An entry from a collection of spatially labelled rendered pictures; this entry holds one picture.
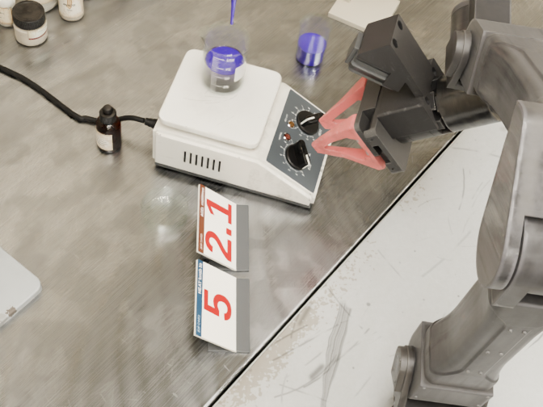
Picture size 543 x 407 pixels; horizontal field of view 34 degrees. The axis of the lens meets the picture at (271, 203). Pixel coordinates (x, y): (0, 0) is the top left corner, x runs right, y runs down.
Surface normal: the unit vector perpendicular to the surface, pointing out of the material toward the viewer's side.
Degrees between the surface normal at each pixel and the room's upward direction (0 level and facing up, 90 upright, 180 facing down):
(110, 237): 0
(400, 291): 0
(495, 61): 83
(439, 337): 79
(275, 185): 90
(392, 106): 41
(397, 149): 49
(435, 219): 0
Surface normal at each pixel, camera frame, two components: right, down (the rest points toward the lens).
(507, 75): -0.98, -0.18
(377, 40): -0.54, -0.61
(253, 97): 0.11, -0.57
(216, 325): 0.73, -0.40
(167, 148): -0.25, 0.78
